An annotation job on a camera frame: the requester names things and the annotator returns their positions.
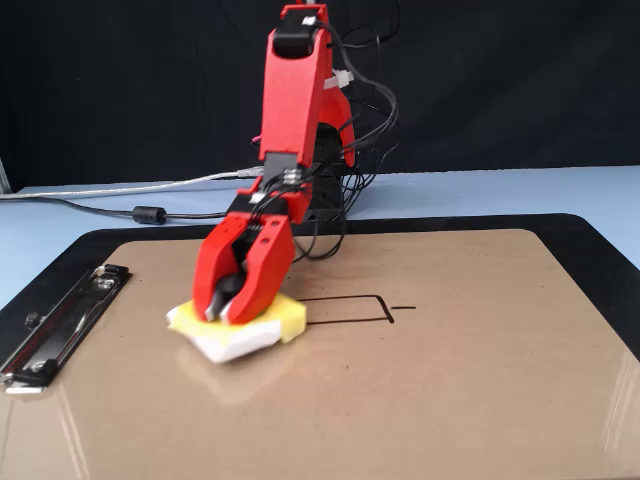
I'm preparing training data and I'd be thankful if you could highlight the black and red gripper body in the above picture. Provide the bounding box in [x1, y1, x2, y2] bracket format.
[227, 194, 292, 271]

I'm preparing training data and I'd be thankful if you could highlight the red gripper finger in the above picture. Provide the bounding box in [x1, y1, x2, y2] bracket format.
[192, 212, 251, 322]
[222, 214, 295, 326]

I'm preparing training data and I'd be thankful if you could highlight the yellow white sponge black knob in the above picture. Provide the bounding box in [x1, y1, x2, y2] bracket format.
[165, 277, 308, 365]

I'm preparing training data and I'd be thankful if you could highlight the black marker drawing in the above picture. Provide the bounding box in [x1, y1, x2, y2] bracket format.
[294, 294, 417, 329]

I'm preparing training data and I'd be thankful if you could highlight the metal clipboard clip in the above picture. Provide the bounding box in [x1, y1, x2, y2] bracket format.
[0, 263, 132, 396]

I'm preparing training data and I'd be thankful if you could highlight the black clipboard with brown surface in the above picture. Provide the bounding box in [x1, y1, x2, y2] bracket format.
[0, 213, 640, 480]

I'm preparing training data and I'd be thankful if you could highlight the black backdrop cloth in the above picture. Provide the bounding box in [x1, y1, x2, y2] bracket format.
[0, 0, 640, 194]

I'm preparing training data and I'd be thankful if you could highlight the black power cable with ferrite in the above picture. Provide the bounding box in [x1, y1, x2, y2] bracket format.
[37, 197, 229, 226]

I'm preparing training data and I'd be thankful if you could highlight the silver USB cable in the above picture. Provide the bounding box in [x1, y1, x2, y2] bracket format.
[0, 167, 266, 201]

